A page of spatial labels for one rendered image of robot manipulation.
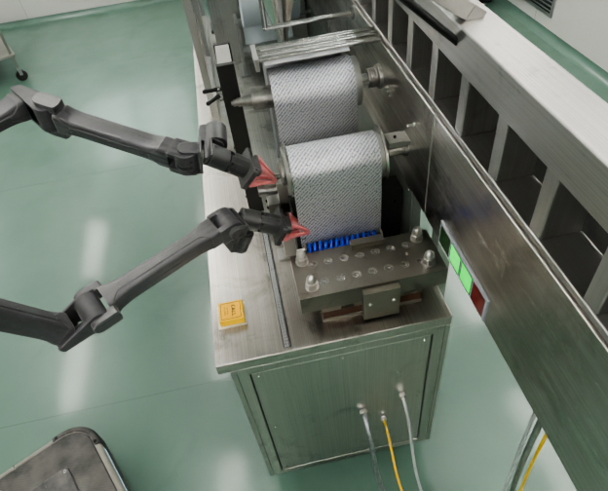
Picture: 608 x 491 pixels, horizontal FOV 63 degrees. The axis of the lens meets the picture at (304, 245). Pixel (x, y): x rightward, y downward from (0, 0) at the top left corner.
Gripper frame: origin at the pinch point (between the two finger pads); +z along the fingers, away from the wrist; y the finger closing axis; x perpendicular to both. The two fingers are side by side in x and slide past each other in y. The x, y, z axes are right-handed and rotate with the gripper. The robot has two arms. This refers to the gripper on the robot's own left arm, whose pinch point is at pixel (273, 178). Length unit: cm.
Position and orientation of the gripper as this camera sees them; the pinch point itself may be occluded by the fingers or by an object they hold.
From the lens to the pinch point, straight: 135.7
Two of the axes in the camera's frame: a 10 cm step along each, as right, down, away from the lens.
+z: 7.8, 2.4, 5.8
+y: 2.6, 7.3, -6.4
